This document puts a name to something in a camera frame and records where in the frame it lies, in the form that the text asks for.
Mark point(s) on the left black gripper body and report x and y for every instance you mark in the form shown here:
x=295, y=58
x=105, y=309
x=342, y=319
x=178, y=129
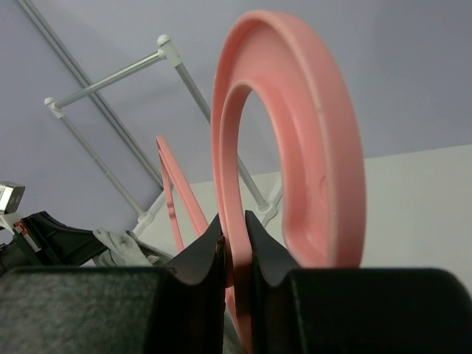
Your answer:
x=21, y=251

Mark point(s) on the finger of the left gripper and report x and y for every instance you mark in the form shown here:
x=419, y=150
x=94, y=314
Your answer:
x=60, y=244

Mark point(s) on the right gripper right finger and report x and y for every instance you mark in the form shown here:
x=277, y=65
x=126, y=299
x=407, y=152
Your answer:
x=352, y=310

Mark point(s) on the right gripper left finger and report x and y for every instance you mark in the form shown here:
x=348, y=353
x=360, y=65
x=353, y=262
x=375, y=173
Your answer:
x=174, y=308

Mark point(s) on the grey t shirt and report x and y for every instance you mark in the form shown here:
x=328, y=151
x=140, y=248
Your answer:
x=127, y=250

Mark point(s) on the pink plastic hanger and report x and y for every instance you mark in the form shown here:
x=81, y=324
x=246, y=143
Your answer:
x=279, y=58

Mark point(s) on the white clothes rack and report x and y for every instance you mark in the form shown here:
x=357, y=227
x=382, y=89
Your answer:
x=162, y=99

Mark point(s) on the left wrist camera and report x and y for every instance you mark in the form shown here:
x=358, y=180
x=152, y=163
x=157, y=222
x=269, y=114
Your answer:
x=11, y=195

